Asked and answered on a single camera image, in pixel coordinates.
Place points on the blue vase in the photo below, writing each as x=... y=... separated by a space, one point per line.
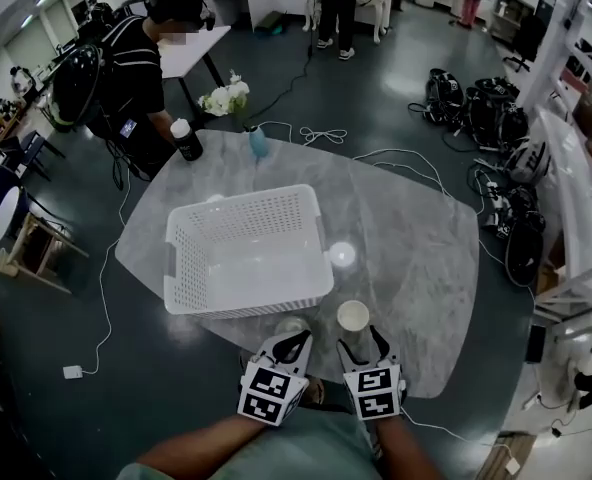
x=257 y=143

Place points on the dark teal floor bag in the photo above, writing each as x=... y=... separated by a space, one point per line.
x=271 y=23

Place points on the person's right forearm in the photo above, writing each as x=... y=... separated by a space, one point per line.
x=406 y=453

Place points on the round white table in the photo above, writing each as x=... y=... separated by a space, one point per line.
x=6 y=215

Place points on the white metal shelf rack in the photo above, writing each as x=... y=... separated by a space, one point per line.
x=571 y=208

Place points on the wooden chair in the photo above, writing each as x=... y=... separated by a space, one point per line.
x=23 y=240

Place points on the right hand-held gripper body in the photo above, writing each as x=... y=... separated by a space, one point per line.
x=376 y=393

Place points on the white rectangular table black legs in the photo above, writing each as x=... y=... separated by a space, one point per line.
x=196 y=43

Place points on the grey cabinet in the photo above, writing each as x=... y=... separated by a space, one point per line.
x=511 y=15

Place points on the navy chair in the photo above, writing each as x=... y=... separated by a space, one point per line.
x=33 y=145

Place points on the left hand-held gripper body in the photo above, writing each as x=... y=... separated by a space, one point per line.
x=266 y=388

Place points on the black canister white lid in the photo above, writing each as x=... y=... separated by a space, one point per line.
x=188 y=145

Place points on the white dome backpack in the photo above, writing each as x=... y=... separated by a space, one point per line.
x=531 y=160

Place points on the white power strip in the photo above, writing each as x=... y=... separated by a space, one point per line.
x=493 y=191

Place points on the person's left forearm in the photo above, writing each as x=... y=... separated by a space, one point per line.
x=201 y=443

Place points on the white floor fan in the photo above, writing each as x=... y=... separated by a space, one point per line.
x=573 y=363

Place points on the white paper cup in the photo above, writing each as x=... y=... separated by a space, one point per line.
x=352 y=314

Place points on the pile of black backpacks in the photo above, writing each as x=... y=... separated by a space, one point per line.
x=481 y=113

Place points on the white plastic basket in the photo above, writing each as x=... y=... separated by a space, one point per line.
x=256 y=273

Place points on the black dome backpack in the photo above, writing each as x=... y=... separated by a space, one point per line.
x=76 y=83

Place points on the beige paper bucket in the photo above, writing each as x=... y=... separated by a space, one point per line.
x=6 y=263

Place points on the white power adapter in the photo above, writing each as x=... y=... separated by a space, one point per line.
x=513 y=464
x=72 y=372

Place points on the black office chair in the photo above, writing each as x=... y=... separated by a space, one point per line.
x=528 y=38

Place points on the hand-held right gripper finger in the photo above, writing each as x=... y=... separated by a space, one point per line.
x=345 y=360
x=390 y=355

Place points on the white flower bouquet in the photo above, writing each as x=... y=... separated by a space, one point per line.
x=223 y=98

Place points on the person's left foot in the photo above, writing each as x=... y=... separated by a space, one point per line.
x=316 y=390

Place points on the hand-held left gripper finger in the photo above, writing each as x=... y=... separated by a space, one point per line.
x=305 y=360
x=266 y=350

